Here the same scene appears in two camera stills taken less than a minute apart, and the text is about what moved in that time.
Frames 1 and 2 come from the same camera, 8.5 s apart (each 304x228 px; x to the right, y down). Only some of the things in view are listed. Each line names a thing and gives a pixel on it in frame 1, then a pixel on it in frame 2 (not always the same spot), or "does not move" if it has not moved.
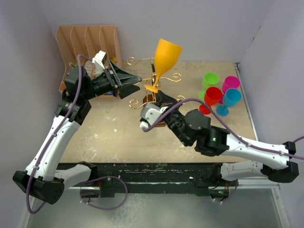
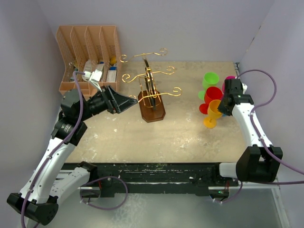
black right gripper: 164,100 to 221,108
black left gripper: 122,78 to 116,102
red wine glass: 213,96 does not move
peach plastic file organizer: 88,42 does not move
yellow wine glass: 166,52 to 211,121
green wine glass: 210,79 does not move
